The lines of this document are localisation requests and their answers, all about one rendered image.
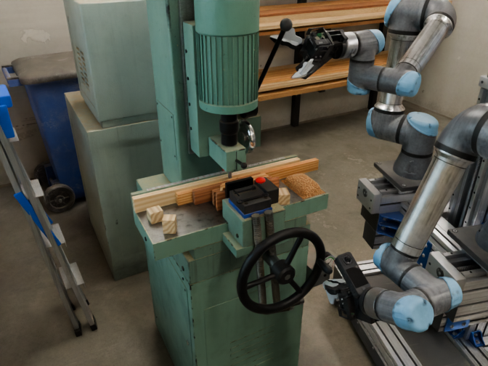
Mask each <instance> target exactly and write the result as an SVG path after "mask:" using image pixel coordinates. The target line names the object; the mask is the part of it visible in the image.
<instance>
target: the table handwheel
mask: <svg viewBox="0 0 488 366"><path fill-rule="evenodd" d="M294 237H297V239H296V241H295V243H294V245H293V247H292V249H291V251H290V253H289V254H288V257H287V258H286V260H285V259H281V260H280V259H279V258H278V257H277V256H276V255H274V256H270V255H269V254H268V250H269V249H270V248H271V247H272V246H274V245H276V244H278V243H279V242H282V241H284V240H287V239H290V238H294ZM304 238H306V239H307V240H309V241H311V242H312V243H313V245H314V247H315V250H316V261H317V260H318V259H322V260H323V261H325V246H324V243H323V241H322V239H321V238H320V236H319V235H318V234H317V233H316V232H314V231H312V230H310V229H307V228H303V227H291V228H287V229H283V230H280V231H278V232H276V233H274V234H272V235H270V236H269V237H267V238H265V239H264V240H262V241H261V242H260V243H259V244H258V245H257V246H256V247H255V248H254V249H253V250H252V251H251V252H250V253H249V255H248V256H247V258H246V259H245V261H244V262H243V265H242V266H241V268H240V272H239V275H238V278H237V294H238V297H239V299H240V302H241V303H242V305H243V306H244V307H245V308H246V309H248V310H250V311H251V312H254V313H257V314H274V313H277V312H281V311H283V310H285V309H287V308H289V307H291V306H292V305H294V304H296V303H297V302H299V301H300V300H301V299H302V298H303V297H304V296H305V295H306V294H307V293H308V292H309V291H310V290H311V289H312V288H313V287H314V285H315V284H316V282H317V281H318V279H319V278H320V275H321V274H322V269H321V268H320V267H319V265H318V264H317V262H316V261H315V264H314V268H313V270H312V272H311V274H310V276H309V277H308V279H307V280H306V282H305V283H304V284H303V285H302V286H301V287H299V286H298V285H297V283H296V282H295V281H294V280H293V278H294V277H295V274H296V271H295V269H294V268H293V267H292V266H291V265H290V264H291V262H292V260H293V258H294V256H295V254H296V251H297V250H298V248H299V246H300V244H301V242H302V241H303V239H304ZM262 255H263V259H264V260H265V262H266V263H267V264H268V265H269V266H270V267H271V270H270V273H271V274H268V275H266V276H264V277H261V278H259V279H257V280H254V281H251V282H248V277H249V274H250V273H251V270H252V268H253V266H254V265H255V263H256V262H257V261H258V260H259V258H260V257H261V256H262ZM273 279H276V281H277V282H278V283H279V284H281V285H285V284H288V283H289V284H290V285H291V286H292V287H293V288H294V289H295V290H296V292H295V293H293V294H292V295H291V296H289V297H287V298H285V299H283V300H281V301H278V302H277V303H273V304H258V303H256V302H255V301H253V300H252V299H251V298H250V297H249V295H248V291H247V290H248V289H250V288H253V287H255V286H257V285H260V284H262V283H265V282H268V281H270V280H273ZM247 282H248V283H247Z"/></svg>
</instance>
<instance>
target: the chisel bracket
mask: <svg viewBox="0 0 488 366"><path fill-rule="evenodd" d="M208 145H209V155H210V156H211V157H212V158H213V159H214V160H215V161H216V162H217V163H218V164H219V165H220V166H221V167H222V168H223V169H224V170H225V171H226V172H230V171H235V170H239V169H242V168H241V166H240V164H238V163H236V162H235V160H236V159H238V160H239V161H241V162H242V163H246V148H245V147H243V146H242V145H241V144H240V143H239V142H237V144H236V145H234V146H224V145H222V144H221V135H220V134H219V135H215V136H211V137H209V138H208Z"/></svg>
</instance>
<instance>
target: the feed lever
mask: <svg viewBox="0 0 488 366"><path fill-rule="evenodd" d="M292 27H293V23H292V21H291V20H290V19H289V18H284V19H282V20H281V22H280V28H281V31H280V34H279V36H278V37H277V40H276V42H275V44H274V47H273V49H272V51H271V54H270V56H269V58H268V60H267V63H266V65H265V67H264V69H263V71H262V73H261V76H260V78H259V89H260V86H261V84H262V82H263V80H264V77H265V75H266V74H267V71H268V69H269V66H270V65H271V63H272V61H273V59H274V56H275V54H276V52H277V50H278V47H279V45H280V43H281V41H282V38H283V36H284V35H285V32H286V31H289V30H290V29H291V28H292ZM258 91H259V90H258ZM257 113H258V107H257V108H256V109H254V110H252V111H250V112H247V113H241V114H238V115H240V116H241V117H242V118H249V117H253V116H256V115H257Z"/></svg>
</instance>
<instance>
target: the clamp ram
mask: <svg viewBox="0 0 488 366"><path fill-rule="evenodd" d="M250 185H253V177H252V176H250V177H246V178H243V179H238V180H235V181H231V182H226V183H225V199H226V198H229V191H230V190H236V189H239V188H242V187H247V186H250Z"/></svg>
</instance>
